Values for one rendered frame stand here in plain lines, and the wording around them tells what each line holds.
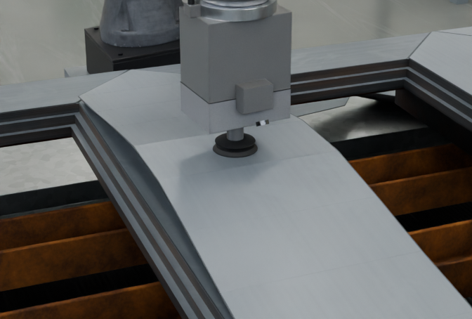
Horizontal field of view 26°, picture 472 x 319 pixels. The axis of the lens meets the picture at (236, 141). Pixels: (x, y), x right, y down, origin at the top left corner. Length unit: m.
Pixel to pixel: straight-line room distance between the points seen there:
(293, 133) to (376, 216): 0.16
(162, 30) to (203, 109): 0.75
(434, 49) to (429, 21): 3.09
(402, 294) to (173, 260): 0.21
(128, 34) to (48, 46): 2.52
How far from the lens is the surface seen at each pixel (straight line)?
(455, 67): 1.35
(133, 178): 1.02
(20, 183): 1.42
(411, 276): 0.84
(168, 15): 1.67
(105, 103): 1.17
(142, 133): 1.03
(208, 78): 0.90
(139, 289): 1.08
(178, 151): 0.97
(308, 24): 4.39
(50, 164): 1.47
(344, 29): 4.34
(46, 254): 1.18
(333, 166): 0.95
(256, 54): 0.92
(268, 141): 0.99
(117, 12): 1.68
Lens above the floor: 1.29
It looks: 24 degrees down
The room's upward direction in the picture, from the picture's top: straight up
